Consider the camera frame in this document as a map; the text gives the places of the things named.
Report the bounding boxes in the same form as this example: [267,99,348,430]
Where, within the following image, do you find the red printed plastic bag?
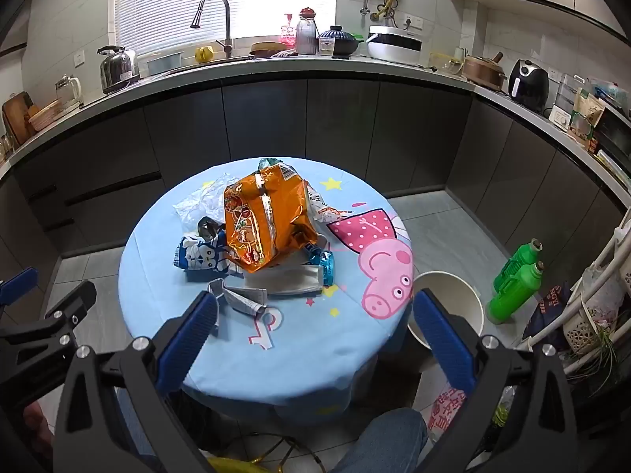
[426,387,467,441]

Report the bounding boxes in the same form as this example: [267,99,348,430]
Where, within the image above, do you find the white paper wrapper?
[244,263,326,296]

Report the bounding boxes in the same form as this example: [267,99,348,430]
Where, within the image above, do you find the white kitchen timer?
[549,105,573,131]

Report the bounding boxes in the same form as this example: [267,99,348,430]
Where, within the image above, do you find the white orange printed wrapper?
[306,184,356,225]

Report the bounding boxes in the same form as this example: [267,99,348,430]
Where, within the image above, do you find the black air fryer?
[508,59,549,112]

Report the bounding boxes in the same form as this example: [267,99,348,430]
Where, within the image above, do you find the white storage rack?
[523,224,631,385]

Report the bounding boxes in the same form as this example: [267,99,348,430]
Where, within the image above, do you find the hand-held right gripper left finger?
[53,291,220,473]

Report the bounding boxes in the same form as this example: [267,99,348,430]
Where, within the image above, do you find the wooden cutting board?
[2,93,30,143]

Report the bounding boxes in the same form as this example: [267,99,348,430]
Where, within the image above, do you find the steel kettle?
[97,45,141,94]

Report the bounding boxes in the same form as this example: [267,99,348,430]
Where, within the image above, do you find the yellow plastic bag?
[207,456,287,473]

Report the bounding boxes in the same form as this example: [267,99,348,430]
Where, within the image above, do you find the dark kitchen base cabinets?
[0,76,631,306]

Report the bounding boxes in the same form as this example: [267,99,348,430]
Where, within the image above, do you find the blue white cartoon wrapper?
[174,234,242,275]

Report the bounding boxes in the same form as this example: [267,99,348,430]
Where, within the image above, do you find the steel kitchen faucet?
[190,0,233,57]

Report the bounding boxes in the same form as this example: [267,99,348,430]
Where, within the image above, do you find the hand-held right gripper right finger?
[413,288,579,473]

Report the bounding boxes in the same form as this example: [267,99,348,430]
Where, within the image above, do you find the person's left hand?
[22,399,53,454]

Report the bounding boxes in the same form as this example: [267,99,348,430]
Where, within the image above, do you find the cream round waste bin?
[407,271,485,356]

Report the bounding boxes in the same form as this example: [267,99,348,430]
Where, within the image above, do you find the clear glass container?
[429,52,464,74]

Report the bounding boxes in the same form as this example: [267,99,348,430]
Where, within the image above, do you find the white rice cooker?
[367,26,424,64]

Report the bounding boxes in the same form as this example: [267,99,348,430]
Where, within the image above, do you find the dark blue orange bag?
[523,281,573,350]

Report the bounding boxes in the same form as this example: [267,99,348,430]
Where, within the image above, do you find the copper cooking pot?
[462,52,508,90]

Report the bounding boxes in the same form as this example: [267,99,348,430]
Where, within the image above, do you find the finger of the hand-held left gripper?
[0,281,97,405]
[0,267,39,307]

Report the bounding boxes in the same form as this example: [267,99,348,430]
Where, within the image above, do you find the white window blind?
[116,0,338,57]

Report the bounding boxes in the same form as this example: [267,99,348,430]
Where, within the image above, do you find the blue cartoon printed tablecloth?
[118,156,415,422]

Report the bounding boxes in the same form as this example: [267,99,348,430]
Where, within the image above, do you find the black wrapper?
[196,217,226,242]

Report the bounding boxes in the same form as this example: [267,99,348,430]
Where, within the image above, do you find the brown green snack bag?
[567,89,605,149]

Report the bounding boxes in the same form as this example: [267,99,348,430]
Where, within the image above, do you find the orange snack bag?
[223,164,319,274]

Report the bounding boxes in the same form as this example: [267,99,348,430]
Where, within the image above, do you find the glass jar red lid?
[295,7,319,55]

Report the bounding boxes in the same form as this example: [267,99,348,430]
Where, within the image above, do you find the grey tube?
[207,278,269,317]

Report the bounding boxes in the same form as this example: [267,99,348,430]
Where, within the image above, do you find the blue pill blister pack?
[301,249,337,287]

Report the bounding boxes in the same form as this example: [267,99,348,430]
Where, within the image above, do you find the beige perforated basket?
[562,300,599,350]

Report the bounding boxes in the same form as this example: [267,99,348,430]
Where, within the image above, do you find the dark blue clay pot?
[325,26,364,57]

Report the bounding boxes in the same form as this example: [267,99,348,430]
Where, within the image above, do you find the black countertop oven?
[592,103,631,168]

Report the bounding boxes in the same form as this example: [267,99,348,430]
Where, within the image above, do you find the stack of pale bowls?
[28,99,65,131]

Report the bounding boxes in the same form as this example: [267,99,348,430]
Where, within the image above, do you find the pale blue basin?
[147,50,185,76]

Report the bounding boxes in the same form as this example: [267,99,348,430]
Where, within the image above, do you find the clear plastic bag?
[172,173,232,230]

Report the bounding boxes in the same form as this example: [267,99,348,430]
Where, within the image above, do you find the person's jeans leg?
[328,408,429,473]

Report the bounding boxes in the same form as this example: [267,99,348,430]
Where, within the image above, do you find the glass teapot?
[55,75,82,109]

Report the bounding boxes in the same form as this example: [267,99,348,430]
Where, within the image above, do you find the crumpled clear plastic sheet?
[490,387,518,434]

